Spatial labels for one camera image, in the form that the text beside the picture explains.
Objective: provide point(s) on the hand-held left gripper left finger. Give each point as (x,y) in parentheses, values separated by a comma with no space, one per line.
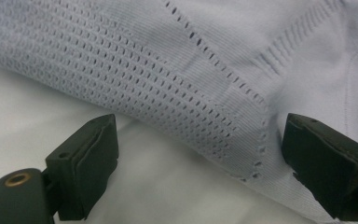
(84,165)

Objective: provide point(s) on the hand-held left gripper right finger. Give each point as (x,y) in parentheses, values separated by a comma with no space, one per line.
(329,161)

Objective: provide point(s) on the light blue knit garment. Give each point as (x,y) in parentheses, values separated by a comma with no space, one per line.
(167,62)

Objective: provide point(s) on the white table cover sheet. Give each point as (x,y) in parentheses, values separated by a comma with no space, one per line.
(152,186)

